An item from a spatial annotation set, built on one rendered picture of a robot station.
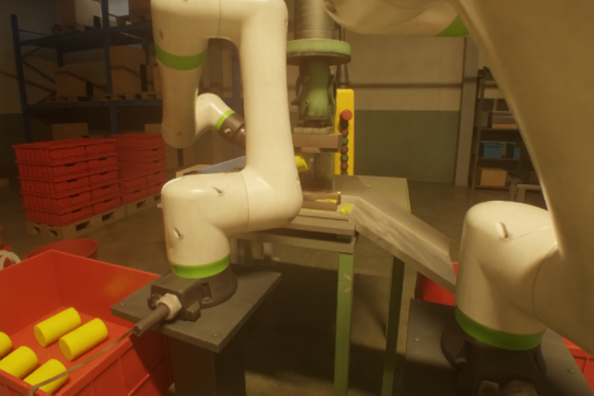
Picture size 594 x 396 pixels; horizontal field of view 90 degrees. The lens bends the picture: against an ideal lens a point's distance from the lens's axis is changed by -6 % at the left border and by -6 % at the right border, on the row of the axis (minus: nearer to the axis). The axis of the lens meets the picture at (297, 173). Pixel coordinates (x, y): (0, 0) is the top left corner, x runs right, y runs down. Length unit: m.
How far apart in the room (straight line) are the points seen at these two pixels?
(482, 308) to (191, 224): 0.49
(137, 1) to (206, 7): 6.37
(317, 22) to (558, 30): 0.77
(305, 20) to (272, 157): 0.44
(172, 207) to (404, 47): 5.84
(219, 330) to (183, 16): 0.58
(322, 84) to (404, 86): 5.25
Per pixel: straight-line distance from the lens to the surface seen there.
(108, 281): 1.17
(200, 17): 0.70
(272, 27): 0.72
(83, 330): 1.14
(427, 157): 6.23
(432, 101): 6.17
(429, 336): 0.64
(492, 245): 0.48
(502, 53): 0.24
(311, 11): 0.95
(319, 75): 0.94
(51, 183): 3.89
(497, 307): 0.52
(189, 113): 0.93
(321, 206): 0.96
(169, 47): 0.75
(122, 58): 7.16
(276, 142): 0.66
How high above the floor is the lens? 1.30
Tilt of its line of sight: 11 degrees down
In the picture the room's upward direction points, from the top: straight up
